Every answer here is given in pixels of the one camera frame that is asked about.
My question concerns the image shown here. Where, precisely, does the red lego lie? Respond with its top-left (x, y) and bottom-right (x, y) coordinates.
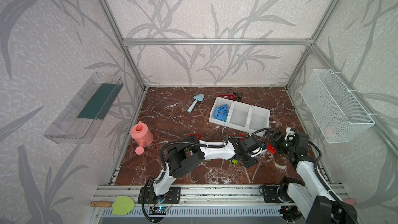
top-left (190, 133), bottom-right (201, 140)
top-left (266, 143), bottom-right (276, 155)

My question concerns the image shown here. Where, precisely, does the blue lego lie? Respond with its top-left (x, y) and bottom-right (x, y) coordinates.
top-left (217, 111), bottom-right (228, 122)

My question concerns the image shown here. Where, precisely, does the blue lego diagonal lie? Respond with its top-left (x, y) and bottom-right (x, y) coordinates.
top-left (214, 108), bottom-right (219, 119)

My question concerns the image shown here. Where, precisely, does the blue lego horizontal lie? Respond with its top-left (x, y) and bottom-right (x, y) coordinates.
top-left (218, 104), bottom-right (229, 111)

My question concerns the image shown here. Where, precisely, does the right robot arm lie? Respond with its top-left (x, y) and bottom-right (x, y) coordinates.
top-left (269, 128), bottom-right (358, 224)

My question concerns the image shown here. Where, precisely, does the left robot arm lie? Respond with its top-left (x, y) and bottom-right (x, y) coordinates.
top-left (138, 135), bottom-right (268, 204)

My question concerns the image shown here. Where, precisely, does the white right bin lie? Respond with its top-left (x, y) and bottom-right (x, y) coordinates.
top-left (245, 106), bottom-right (271, 133)

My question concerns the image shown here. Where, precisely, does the white bin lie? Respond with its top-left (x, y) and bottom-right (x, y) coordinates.
top-left (227, 102), bottom-right (251, 131)
top-left (209, 97), bottom-right (234, 127)
top-left (245, 106), bottom-right (271, 133)

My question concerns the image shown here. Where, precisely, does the white middle bin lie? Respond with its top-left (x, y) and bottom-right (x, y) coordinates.
top-left (227, 102), bottom-right (251, 131)

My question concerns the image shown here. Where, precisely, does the white left bin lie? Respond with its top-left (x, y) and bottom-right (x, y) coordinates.
top-left (209, 97), bottom-right (234, 127)

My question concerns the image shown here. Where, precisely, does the light blue toy shovel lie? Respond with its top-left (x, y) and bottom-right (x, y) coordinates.
top-left (187, 94), bottom-right (204, 113)

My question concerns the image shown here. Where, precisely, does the purple toy shovel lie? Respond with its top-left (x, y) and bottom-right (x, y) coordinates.
top-left (343, 198), bottom-right (356, 206)

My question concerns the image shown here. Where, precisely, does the pink watering can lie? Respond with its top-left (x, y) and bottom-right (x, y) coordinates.
top-left (130, 121), bottom-right (154, 155)

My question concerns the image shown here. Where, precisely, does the green toy shovel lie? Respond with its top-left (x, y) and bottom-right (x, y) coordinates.
top-left (90, 196), bottom-right (135, 216)

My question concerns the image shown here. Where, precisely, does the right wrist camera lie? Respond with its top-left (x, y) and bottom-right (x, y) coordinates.
top-left (285, 128), bottom-right (296, 141)

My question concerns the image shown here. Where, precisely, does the white wire basket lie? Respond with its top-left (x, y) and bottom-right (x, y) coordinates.
top-left (301, 68), bottom-right (375, 144)

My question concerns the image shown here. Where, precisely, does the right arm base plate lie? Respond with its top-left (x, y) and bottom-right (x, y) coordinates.
top-left (259, 185), bottom-right (291, 203)

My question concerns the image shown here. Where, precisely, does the aluminium front rail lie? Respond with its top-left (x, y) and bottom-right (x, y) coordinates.
top-left (93, 184), bottom-right (350, 207)

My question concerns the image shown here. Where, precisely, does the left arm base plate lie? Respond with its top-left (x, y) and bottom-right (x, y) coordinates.
top-left (137, 186), bottom-right (181, 204)

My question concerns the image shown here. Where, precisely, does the clear plastic wall shelf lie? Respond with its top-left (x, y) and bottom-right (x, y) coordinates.
top-left (44, 72), bottom-right (124, 144)

